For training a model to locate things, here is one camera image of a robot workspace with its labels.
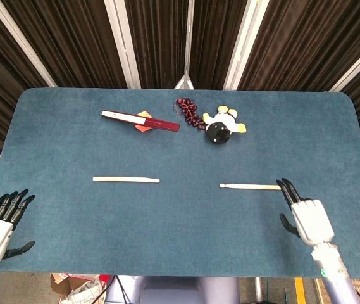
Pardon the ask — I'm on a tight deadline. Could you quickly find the right black-fingered white robot hand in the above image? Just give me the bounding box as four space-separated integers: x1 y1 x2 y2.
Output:
276 177 336 246

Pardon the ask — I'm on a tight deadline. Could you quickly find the pale wooden drumstick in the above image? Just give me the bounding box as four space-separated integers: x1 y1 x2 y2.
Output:
92 176 161 184
219 182 282 191

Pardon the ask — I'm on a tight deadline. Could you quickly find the cardboard box with papers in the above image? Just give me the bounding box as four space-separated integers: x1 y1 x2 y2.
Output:
50 272 111 304

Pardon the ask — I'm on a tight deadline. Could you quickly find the black white yellow plush toy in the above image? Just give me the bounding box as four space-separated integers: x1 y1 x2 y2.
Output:
202 105 247 145

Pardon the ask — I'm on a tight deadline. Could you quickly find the blue fabric table mat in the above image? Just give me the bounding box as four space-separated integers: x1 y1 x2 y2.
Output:
0 87 360 279

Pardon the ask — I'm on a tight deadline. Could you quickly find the lavender robot torso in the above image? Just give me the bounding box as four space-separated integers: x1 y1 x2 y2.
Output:
105 275 240 304

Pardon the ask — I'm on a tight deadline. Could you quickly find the dark red grape bunch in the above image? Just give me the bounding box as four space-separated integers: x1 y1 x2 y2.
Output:
175 98 206 130

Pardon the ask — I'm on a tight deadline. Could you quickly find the red and white folded fan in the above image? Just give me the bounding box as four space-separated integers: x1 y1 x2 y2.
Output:
101 110 180 132

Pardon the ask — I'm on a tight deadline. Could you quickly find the orange folded paper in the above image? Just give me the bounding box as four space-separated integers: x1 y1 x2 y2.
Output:
134 110 154 132

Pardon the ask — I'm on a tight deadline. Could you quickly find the thin white centre pole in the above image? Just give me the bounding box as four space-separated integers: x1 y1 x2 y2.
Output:
173 0 196 89

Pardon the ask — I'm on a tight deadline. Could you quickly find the dark brown curtain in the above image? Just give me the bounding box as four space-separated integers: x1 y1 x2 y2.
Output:
0 0 360 187

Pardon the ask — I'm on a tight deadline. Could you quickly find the black cable under table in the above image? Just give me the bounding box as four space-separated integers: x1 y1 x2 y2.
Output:
113 275 127 304

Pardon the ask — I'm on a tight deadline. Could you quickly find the white frame post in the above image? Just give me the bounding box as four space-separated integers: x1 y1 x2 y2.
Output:
223 0 269 91
103 0 142 89
0 0 57 88
328 34 360 92

